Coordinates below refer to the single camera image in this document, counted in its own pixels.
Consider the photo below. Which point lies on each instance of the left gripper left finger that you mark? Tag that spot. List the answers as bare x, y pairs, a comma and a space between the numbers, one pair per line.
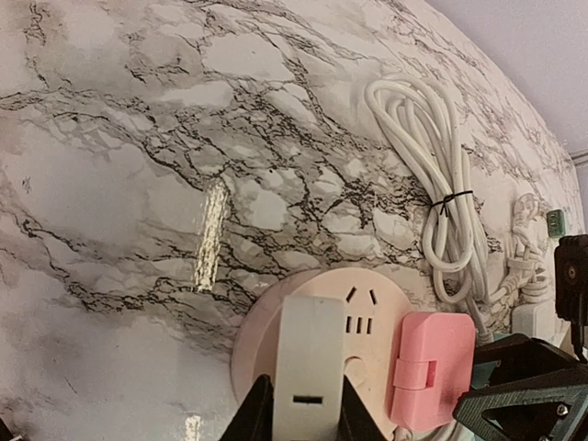
253, 420

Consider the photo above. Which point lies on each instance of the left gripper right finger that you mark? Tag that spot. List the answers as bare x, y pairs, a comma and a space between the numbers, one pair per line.
356, 423

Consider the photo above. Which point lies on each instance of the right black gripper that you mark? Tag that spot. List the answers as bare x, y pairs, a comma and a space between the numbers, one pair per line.
536, 391

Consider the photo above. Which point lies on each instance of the white small adapter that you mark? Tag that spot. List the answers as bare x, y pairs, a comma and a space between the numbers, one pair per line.
310, 369

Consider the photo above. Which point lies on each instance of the teal power strip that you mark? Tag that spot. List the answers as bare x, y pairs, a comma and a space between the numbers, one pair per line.
488, 374

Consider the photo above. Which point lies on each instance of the long white power strip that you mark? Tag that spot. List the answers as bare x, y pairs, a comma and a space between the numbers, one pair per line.
534, 320

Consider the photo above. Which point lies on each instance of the pink power strip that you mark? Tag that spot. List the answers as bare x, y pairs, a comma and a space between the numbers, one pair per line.
433, 369

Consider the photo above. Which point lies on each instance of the round beige socket hub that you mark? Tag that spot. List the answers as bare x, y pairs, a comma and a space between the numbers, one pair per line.
374, 310

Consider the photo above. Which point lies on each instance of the mint green usb charger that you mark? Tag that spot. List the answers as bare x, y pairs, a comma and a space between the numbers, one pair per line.
557, 225

